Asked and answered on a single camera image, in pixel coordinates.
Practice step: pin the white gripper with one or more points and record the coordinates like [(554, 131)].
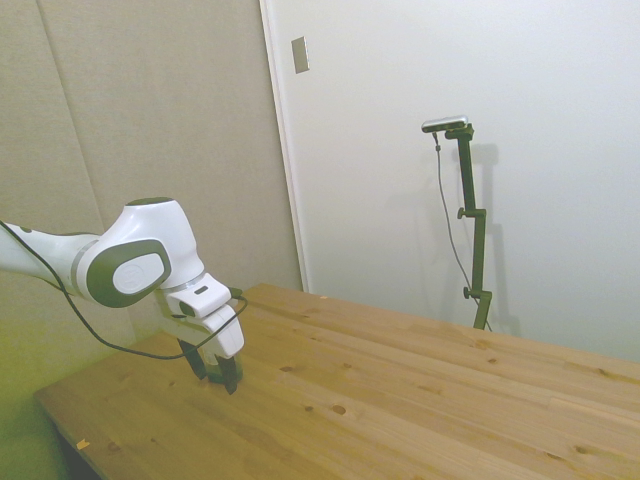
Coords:
[(226, 335)]

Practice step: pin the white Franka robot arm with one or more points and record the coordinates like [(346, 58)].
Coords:
[(145, 240)]

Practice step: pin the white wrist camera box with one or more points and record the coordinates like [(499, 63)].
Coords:
[(201, 298)]

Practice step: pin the white door frame trim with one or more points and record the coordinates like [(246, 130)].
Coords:
[(285, 150)]

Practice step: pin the dark green camera stand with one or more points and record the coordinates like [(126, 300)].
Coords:
[(474, 220)]

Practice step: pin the grey wall switch plate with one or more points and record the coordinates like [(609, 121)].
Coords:
[(301, 55)]

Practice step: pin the silver exterior camera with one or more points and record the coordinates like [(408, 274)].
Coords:
[(444, 123)]

